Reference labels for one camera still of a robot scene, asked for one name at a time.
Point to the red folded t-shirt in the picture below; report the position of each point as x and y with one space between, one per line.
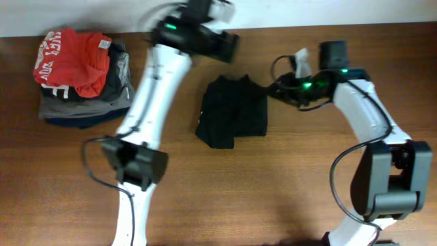
67 58

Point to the navy folded shirt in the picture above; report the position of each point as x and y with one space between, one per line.
87 122

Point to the black t-shirt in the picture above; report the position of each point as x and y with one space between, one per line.
232 108

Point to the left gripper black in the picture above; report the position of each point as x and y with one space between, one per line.
220 50

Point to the grey folded shirt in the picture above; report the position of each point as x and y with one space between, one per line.
55 108

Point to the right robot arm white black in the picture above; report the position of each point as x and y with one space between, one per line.
392 176

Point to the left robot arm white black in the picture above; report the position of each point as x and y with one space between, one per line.
134 152

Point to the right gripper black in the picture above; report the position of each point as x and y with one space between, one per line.
286 91

